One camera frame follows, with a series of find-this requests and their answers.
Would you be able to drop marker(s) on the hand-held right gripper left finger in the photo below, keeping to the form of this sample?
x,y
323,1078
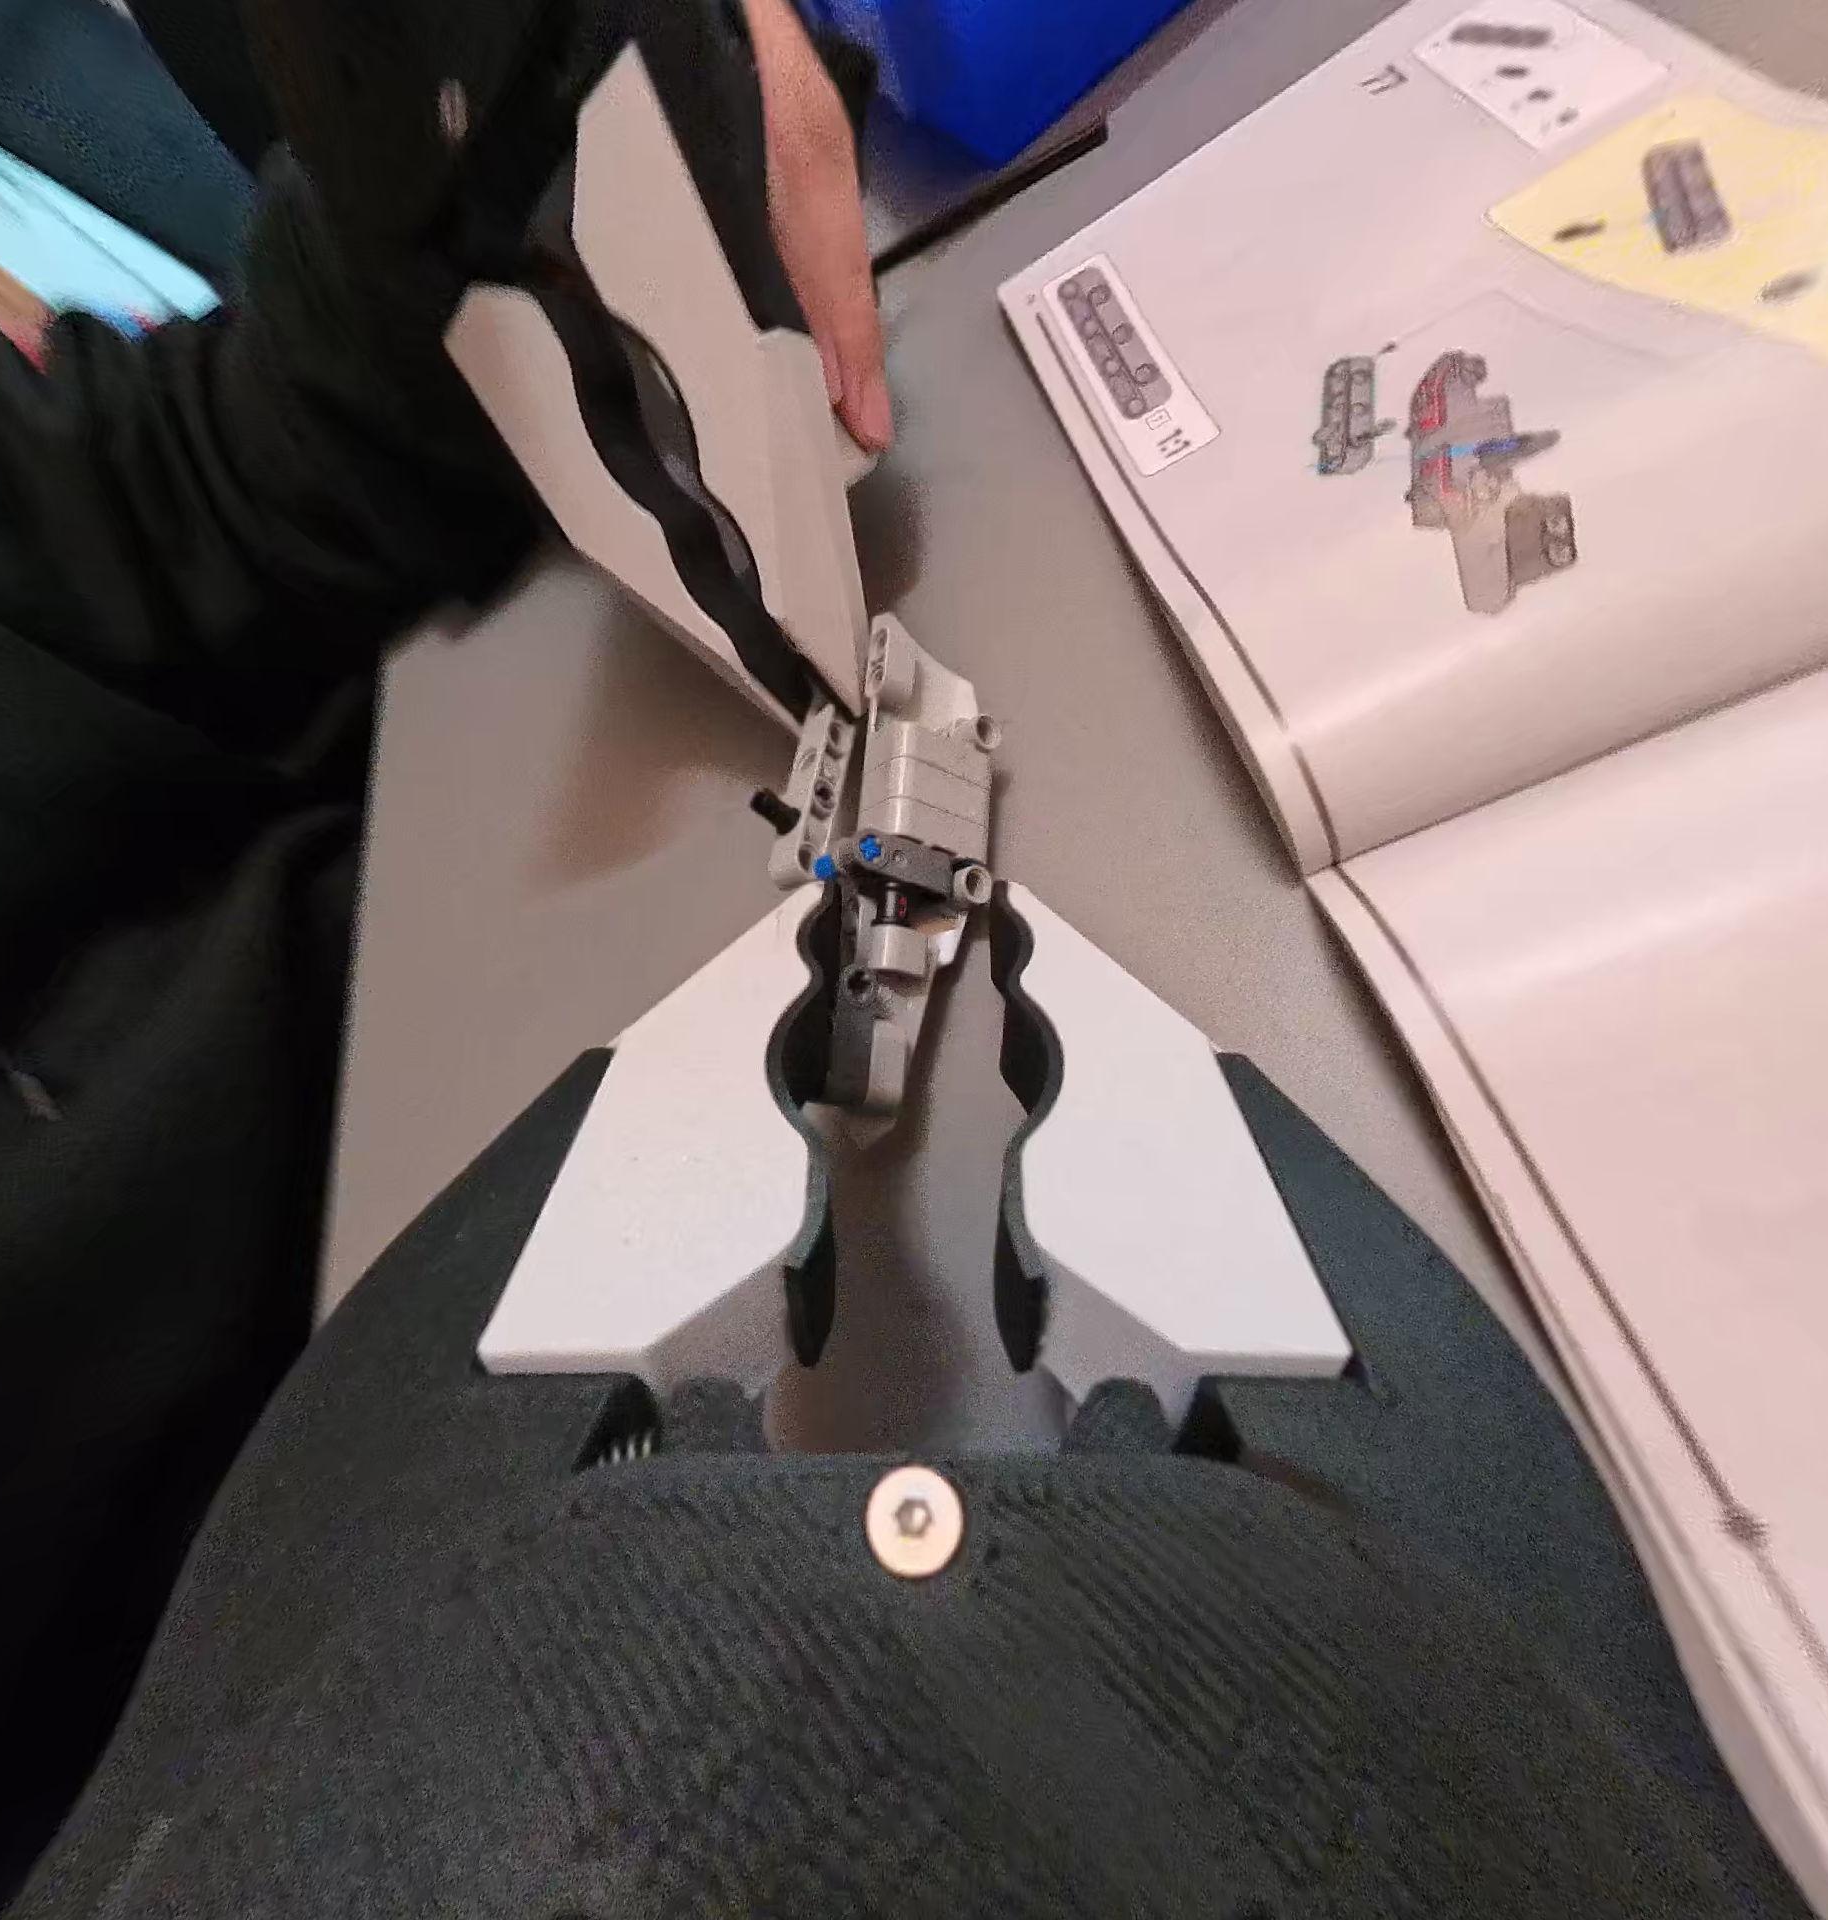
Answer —
x,y
659,1198

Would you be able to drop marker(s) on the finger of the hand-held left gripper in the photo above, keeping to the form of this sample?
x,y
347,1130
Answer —
x,y
706,300
555,406

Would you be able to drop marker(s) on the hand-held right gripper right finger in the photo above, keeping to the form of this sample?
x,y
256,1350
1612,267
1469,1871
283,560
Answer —
x,y
1185,1198

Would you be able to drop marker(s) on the grey toy beam with pin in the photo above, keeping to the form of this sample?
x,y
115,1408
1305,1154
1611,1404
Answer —
x,y
815,779

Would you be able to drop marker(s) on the grey toy brick assembly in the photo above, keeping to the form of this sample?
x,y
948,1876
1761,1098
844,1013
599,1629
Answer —
x,y
930,779

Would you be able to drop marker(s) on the person's left hand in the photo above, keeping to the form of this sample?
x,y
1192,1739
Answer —
x,y
832,225

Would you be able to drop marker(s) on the blue plastic bin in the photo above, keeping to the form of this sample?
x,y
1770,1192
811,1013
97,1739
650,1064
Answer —
x,y
989,59

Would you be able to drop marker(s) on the light blue object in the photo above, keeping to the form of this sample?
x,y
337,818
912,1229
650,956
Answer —
x,y
44,225

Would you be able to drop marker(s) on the open instruction booklet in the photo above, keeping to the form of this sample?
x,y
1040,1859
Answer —
x,y
1531,750

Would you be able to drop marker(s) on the person's black clothing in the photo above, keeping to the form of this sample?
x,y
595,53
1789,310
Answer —
x,y
136,901

